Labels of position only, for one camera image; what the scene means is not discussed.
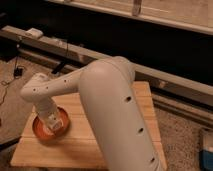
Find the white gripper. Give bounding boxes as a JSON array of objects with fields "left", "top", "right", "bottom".
[{"left": 34, "top": 98, "right": 60, "bottom": 126}]

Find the small white bottle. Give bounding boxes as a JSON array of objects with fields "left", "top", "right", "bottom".
[{"left": 46, "top": 114, "right": 63, "bottom": 132}]

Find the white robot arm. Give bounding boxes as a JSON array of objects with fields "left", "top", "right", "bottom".
[{"left": 21, "top": 56, "right": 164, "bottom": 171}]

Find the orange ceramic bowl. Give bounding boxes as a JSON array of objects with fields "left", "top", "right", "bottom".
[{"left": 32, "top": 107, "right": 71, "bottom": 142}]

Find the wooden board table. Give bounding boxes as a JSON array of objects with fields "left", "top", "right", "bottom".
[{"left": 11, "top": 81, "right": 167, "bottom": 171}]

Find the black power adapter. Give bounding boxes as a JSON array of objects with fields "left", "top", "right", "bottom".
[{"left": 13, "top": 67, "right": 23, "bottom": 77}]

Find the white box on ledge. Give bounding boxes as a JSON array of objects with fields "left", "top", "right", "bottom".
[{"left": 25, "top": 28, "right": 43, "bottom": 38}]

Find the long wooden beam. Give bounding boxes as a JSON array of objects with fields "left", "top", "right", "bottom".
[{"left": 0, "top": 26, "right": 213, "bottom": 107}]

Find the blue plastic bin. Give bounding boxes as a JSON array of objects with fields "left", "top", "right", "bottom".
[{"left": 198, "top": 128, "right": 213, "bottom": 171}]

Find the black cable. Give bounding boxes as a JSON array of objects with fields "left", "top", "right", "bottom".
[{"left": 0, "top": 39, "right": 22, "bottom": 107}]

